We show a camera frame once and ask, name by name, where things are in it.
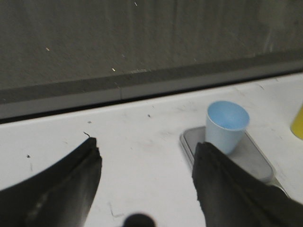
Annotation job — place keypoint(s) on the light blue plastic cup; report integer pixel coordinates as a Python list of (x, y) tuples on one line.
[(225, 125)]

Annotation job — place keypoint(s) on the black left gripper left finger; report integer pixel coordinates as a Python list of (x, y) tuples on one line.
[(60, 196)]

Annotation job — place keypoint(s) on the yellow squeeze bottle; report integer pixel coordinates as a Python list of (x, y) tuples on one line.
[(297, 124)]

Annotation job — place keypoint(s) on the silver digital kitchen scale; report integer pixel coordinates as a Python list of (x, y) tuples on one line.
[(247, 155)]

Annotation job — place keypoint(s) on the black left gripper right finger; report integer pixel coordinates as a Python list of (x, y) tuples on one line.
[(231, 197)]

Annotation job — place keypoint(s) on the grey stone counter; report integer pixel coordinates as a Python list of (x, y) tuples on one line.
[(63, 55)]

